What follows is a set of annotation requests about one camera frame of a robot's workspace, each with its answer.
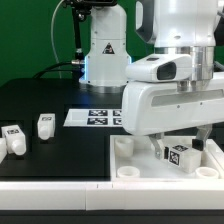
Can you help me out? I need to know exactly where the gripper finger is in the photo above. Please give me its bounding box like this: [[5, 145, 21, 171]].
[[192, 125, 212, 151], [149, 133, 165, 159]]

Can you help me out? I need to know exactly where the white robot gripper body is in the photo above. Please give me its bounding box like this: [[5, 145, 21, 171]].
[[122, 79, 224, 135]]

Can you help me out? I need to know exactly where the white square tabletop tray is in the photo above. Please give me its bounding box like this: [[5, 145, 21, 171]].
[[110, 135, 220, 182]]

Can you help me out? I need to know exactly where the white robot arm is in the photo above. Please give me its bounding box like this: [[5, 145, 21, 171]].
[[80, 0, 224, 158]]

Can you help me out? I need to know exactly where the white marker sheet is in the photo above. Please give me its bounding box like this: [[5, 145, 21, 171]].
[[64, 109, 122, 127]]

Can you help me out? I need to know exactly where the white left barrier piece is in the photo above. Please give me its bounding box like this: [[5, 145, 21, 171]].
[[0, 138, 7, 164]]

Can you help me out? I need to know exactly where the black cable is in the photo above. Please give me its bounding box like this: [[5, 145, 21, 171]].
[[32, 61, 83, 80]]

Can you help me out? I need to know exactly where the white thin cable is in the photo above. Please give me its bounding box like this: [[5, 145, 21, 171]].
[[50, 0, 65, 79]]

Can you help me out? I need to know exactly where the black camera stand pole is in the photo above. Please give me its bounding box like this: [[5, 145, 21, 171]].
[[63, 0, 117, 79]]

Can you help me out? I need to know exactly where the white front barrier wall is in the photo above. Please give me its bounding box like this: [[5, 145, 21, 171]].
[[0, 179, 224, 210]]

